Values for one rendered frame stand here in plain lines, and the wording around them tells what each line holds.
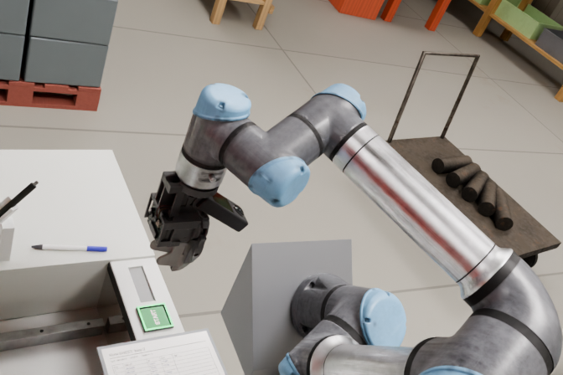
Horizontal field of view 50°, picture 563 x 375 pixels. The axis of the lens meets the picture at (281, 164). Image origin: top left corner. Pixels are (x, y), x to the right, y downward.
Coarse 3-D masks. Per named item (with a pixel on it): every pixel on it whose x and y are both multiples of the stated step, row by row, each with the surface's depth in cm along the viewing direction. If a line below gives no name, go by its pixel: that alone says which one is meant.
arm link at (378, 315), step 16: (352, 288) 122; (368, 288) 120; (336, 304) 120; (352, 304) 116; (368, 304) 113; (384, 304) 114; (400, 304) 117; (336, 320) 114; (352, 320) 113; (368, 320) 112; (384, 320) 114; (400, 320) 116; (352, 336) 111; (368, 336) 111; (384, 336) 113; (400, 336) 116
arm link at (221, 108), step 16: (208, 96) 84; (224, 96) 85; (240, 96) 86; (208, 112) 84; (224, 112) 83; (240, 112) 84; (192, 128) 87; (208, 128) 85; (224, 128) 84; (192, 144) 87; (208, 144) 85; (192, 160) 88; (208, 160) 88
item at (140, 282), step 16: (128, 272) 120; (144, 272) 122; (160, 272) 123; (128, 288) 117; (144, 288) 119; (160, 288) 119; (128, 304) 114; (144, 304) 115; (176, 320) 115; (144, 336) 109
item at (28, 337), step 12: (60, 324) 118; (72, 324) 119; (84, 324) 120; (96, 324) 121; (0, 336) 112; (12, 336) 112; (24, 336) 113; (36, 336) 114; (48, 336) 116; (60, 336) 118; (72, 336) 119; (84, 336) 121; (0, 348) 112; (12, 348) 114
